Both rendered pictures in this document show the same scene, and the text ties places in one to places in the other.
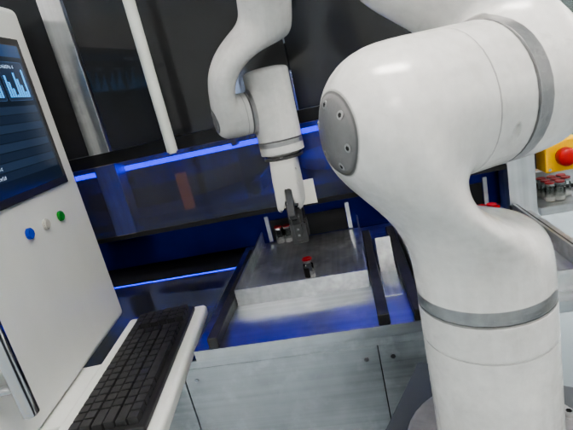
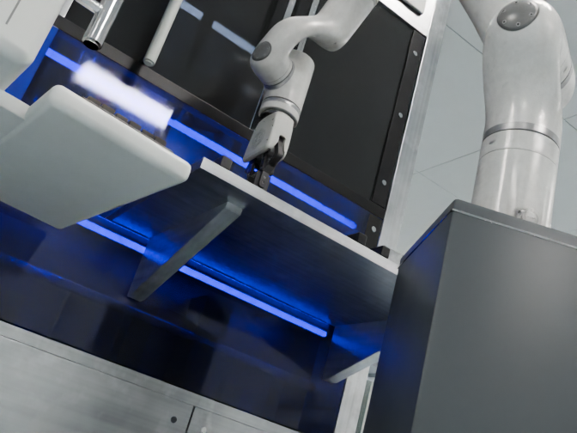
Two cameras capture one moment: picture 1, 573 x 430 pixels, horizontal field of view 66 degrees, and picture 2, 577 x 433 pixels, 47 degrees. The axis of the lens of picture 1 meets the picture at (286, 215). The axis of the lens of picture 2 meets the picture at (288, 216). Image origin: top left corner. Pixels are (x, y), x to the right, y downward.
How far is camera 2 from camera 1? 107 cm
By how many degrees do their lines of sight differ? 54
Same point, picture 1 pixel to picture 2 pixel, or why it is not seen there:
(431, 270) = (522, 102)
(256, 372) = (26, 366)
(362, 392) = not seen: outside the picture
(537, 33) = not seen: hidden behind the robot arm
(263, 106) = (297, 72)
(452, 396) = (513, 173)
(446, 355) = (517, 149)
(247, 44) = (327, 26)
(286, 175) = (288, 127)
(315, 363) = (112, 393)
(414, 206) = (546, 51)
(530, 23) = not seen: hidden behind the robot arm
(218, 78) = (298, 26)
